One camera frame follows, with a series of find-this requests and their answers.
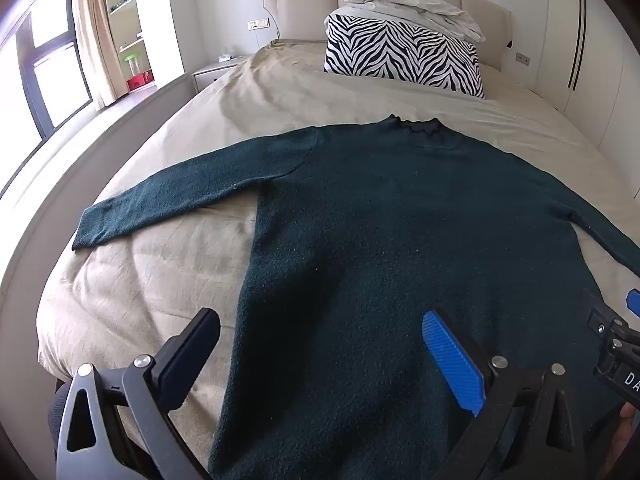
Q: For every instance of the person's right hand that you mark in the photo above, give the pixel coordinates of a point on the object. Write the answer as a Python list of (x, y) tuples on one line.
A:
[(631, 430)]

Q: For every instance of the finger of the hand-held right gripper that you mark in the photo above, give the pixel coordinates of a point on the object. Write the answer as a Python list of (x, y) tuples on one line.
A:
[(634, 302)]

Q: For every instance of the beige curtain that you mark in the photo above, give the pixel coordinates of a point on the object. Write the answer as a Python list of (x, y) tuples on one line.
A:
[(97, 35)]

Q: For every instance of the green lidded clear jar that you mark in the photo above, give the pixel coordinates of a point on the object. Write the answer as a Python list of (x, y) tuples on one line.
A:
[(133, 66)]

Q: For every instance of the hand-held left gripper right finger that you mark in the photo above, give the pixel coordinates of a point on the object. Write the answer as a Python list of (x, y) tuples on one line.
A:
[(452, 360)]

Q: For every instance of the grey padded window bench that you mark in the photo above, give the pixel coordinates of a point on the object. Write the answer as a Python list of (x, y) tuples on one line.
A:
[(75, 150)]

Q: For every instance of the white wall shelf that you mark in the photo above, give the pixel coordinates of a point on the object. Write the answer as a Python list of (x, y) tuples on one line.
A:
[(125, 15)]

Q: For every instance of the wall socket panel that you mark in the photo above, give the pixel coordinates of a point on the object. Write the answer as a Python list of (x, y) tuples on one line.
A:
[(258, 24)]

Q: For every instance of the dark green knit sweater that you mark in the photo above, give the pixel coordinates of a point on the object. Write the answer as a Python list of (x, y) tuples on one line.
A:
[(380, 260)]

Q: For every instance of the red box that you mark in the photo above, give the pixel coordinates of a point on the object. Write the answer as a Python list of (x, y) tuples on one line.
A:
[(138, 82)]

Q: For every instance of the small things on nightstand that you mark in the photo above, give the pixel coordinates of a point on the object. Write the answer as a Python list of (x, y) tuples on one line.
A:
[(226, 56)]

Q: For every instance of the small wall socket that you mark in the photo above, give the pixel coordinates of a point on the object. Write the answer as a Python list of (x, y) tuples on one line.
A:
[(522, 58)]

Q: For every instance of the bed with beige sheet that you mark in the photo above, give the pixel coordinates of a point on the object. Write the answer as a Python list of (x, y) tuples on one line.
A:
[(165, 270)]

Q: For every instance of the beige padded headboard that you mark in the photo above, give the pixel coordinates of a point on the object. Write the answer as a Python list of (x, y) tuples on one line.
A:
[(300, 5)]

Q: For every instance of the zebra print pillow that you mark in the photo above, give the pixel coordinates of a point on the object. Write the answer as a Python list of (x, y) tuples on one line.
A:
[(400, 52)]

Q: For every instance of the folded white duvet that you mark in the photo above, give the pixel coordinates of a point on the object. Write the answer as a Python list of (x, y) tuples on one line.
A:
[(415, 10)]

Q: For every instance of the white nightstand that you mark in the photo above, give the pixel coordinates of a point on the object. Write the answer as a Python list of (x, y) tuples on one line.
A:
[(212, 74)]

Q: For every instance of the black framed window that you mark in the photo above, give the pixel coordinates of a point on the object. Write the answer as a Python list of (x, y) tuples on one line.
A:
[(52, 70)]

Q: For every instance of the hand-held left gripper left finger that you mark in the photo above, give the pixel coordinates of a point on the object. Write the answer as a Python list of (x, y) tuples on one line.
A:
[(197, 342)]

